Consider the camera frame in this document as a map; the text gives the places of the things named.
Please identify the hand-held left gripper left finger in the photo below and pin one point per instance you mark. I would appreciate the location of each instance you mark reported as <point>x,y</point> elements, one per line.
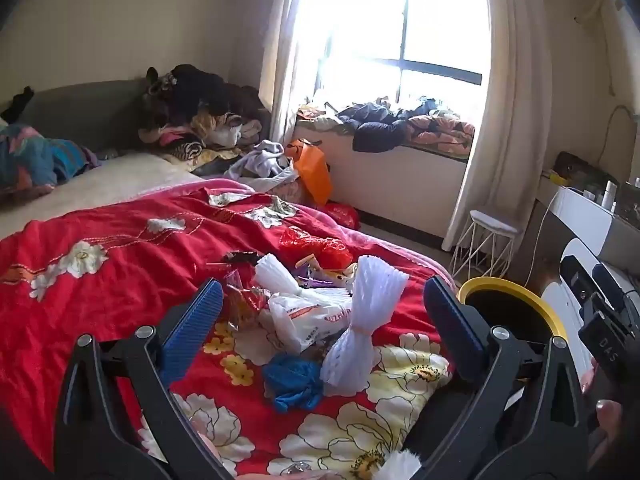
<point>192,332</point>

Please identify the beige bed sheet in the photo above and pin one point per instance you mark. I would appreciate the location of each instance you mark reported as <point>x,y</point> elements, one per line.
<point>100,185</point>

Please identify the white bottle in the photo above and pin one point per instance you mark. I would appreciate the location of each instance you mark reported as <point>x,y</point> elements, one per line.
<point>610,195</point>

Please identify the clear red wrapper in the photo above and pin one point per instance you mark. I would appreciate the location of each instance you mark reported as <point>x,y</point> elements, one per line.
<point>247,300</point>

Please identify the black cloth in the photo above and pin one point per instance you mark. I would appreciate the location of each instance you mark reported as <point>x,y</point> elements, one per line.
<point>20,102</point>

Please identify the black jacket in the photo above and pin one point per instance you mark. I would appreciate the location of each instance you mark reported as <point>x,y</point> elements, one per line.
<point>375,135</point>

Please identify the orange bag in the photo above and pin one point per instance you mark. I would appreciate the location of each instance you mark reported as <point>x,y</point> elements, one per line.
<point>312,175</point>

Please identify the orange patterned quilt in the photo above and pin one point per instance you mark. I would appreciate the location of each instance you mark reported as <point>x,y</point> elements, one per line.
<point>440,135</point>

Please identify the brown bag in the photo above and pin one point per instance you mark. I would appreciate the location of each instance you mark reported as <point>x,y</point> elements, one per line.
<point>585,167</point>

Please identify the blue floral quilt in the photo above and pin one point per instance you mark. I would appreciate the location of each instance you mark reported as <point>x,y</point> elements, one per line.
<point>35,160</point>

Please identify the person's right hand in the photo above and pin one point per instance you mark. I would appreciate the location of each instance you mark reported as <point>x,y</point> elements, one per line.
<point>609,415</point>

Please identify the blue plastic bag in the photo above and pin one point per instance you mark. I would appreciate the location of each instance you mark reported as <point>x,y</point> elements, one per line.
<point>292,380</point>

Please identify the orange snack packet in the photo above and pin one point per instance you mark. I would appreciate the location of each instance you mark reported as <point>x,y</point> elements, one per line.
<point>337,277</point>

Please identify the red plastic bag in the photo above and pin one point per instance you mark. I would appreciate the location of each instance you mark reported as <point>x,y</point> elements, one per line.
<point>330,252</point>

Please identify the green snack wrapper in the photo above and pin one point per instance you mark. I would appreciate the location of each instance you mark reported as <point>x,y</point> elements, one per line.
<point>240,258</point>

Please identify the yellow trash bin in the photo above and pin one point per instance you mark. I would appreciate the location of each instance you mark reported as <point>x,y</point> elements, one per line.
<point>542,305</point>

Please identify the pale grey garment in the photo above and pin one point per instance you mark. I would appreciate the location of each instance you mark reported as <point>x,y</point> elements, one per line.
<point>265,160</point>

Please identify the white plastic bag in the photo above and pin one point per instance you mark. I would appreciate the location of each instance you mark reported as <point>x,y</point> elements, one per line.
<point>300,320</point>

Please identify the pile of clothes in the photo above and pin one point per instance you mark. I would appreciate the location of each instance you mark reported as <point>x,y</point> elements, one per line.
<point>200,90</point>

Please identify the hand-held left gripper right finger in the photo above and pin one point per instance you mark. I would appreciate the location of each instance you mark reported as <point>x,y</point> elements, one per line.
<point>452,332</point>

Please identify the small white foam net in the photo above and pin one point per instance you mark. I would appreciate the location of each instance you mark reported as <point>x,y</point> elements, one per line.
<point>272,270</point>

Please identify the wide cream curtain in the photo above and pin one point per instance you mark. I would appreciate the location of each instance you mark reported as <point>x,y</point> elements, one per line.
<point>510,110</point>

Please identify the white desk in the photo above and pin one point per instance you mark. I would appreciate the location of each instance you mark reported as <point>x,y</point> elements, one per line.
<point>580,220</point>

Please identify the narrow cream curtain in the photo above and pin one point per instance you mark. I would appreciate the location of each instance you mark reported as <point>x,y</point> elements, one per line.
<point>280,60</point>

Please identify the purple wrapper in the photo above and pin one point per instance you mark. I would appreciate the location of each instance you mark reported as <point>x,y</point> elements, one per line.
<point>306,277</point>

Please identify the grey headboard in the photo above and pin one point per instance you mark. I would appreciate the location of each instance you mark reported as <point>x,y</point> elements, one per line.
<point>100,110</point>

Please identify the shiny red bag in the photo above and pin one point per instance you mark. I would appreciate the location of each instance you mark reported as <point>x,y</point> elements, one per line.
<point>342,215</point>

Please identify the window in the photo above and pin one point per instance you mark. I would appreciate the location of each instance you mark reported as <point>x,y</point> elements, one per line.
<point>440,20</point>

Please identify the red floral blanket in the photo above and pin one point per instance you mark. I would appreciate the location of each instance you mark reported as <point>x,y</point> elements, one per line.
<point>125,270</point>

